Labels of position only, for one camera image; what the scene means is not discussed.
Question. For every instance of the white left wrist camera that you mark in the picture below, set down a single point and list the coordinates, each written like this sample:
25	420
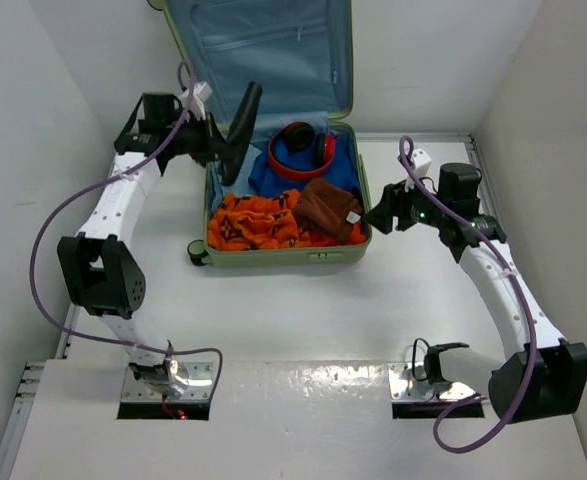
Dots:
197	105

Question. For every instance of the plain orange shirt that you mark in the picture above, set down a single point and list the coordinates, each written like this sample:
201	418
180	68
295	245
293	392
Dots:
313	236

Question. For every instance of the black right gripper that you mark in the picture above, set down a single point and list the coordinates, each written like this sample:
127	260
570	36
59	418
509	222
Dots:
393	203

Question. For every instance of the light green suitcase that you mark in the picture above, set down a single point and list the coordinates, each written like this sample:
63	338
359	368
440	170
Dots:
300	52

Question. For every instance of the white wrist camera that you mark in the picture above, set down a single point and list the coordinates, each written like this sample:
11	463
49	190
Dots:
197	105
420	162

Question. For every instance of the left aluminium table rail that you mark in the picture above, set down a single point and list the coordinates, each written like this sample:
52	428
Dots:
19	415

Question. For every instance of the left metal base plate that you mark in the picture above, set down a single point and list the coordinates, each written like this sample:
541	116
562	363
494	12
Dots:
177	381

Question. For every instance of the black pouch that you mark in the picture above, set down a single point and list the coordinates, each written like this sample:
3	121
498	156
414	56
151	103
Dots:
240	134

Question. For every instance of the royal blue shirt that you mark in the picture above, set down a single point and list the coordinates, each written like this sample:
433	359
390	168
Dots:
342	172

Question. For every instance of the metal base plate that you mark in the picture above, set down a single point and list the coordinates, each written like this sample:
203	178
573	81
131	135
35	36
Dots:
406	389
177	381

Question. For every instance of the orange black patterned towel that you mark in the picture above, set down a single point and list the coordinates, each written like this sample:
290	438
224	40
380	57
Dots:
251	222

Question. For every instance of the brown towel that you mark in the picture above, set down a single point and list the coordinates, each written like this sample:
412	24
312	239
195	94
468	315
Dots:
327	206

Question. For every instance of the right aluminium table rail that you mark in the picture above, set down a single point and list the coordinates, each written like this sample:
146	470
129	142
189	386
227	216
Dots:
518	317

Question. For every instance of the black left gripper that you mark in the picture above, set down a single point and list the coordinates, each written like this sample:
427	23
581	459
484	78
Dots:
201	156

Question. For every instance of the aluminium table rail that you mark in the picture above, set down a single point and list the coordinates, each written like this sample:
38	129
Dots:
518	317
19	415

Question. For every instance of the red black headphones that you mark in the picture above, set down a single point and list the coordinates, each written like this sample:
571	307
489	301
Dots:
297	137

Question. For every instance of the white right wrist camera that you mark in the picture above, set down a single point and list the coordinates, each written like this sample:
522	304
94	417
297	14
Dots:
420	162

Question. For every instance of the light blue trousers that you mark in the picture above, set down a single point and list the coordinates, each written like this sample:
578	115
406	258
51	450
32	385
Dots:
240	187

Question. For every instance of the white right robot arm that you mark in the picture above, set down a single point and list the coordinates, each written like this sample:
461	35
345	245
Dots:
542	374

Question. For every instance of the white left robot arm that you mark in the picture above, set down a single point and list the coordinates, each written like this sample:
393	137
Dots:
100	272

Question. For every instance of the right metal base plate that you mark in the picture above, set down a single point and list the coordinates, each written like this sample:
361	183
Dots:
406	389

